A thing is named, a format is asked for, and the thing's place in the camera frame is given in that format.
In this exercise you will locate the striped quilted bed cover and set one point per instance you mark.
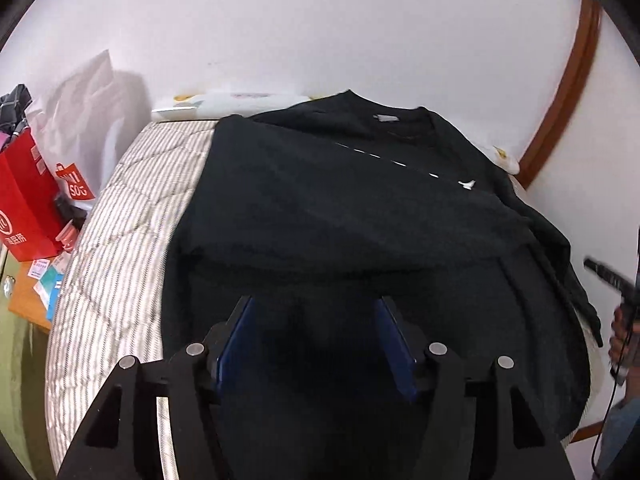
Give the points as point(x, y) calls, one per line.
point(125, 240)

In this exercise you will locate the black sweater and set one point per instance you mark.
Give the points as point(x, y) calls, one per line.
point(325, 210)

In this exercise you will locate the dark checked bag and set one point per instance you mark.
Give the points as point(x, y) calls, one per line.
point(12, 107)

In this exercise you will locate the brown wooden door frame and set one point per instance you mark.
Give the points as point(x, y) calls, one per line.
point(565, 105)

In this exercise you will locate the person's blue jeans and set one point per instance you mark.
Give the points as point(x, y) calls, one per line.
point(622, 445)

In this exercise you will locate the small blue and white boxes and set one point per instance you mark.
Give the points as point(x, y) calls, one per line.
point(47, 285)

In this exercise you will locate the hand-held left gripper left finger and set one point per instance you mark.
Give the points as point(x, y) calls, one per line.
point(235, 340)

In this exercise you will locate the red paper bag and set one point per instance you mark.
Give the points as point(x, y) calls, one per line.
point(25, 200)

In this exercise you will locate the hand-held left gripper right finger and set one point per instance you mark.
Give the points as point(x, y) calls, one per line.
point(397, 345)

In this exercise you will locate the person's right hand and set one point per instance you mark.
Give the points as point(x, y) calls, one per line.
point(620, 335)

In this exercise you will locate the wooden bed frame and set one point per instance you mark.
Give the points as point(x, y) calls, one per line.
point(587, 431)

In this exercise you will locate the wooden side table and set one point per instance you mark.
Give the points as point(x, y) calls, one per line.
point(25, 302)

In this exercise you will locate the white plastic bag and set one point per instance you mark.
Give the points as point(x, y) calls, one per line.
point(85, 120)

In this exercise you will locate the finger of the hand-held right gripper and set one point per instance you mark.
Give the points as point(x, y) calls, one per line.
point(607, 274)

